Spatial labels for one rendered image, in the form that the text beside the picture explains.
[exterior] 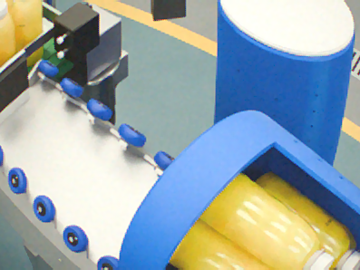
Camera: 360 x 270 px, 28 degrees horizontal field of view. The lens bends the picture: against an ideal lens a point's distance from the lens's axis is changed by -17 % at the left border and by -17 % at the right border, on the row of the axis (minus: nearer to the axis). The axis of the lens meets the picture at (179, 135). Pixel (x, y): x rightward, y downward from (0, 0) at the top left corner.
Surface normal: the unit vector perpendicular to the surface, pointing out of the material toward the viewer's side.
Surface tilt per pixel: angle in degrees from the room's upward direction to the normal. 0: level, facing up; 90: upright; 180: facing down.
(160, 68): 0
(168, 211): 35
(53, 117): 0
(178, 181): 24
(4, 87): 90
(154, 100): 0
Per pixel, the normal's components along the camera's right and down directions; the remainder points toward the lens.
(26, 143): 0.00, -0.64
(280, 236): -0.32, -0.30
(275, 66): -0.35, 0.72
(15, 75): 0.73, 0.53
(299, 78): -0.03, 0.77
